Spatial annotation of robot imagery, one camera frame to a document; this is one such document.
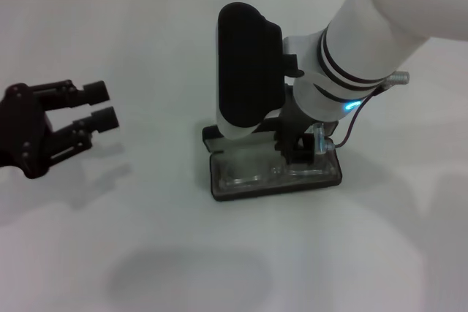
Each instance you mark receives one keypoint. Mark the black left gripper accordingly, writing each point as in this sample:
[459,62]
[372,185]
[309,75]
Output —
[25,133]

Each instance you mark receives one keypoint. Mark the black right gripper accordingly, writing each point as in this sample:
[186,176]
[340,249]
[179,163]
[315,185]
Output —
[292,122]

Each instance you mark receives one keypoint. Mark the clear white glasses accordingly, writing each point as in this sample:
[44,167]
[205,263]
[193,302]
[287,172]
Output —
[248,179]

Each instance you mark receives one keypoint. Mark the black glasses case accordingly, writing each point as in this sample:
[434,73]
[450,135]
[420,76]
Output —
[215,195]

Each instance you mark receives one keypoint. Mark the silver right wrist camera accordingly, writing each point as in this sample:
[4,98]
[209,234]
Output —
[248,71]

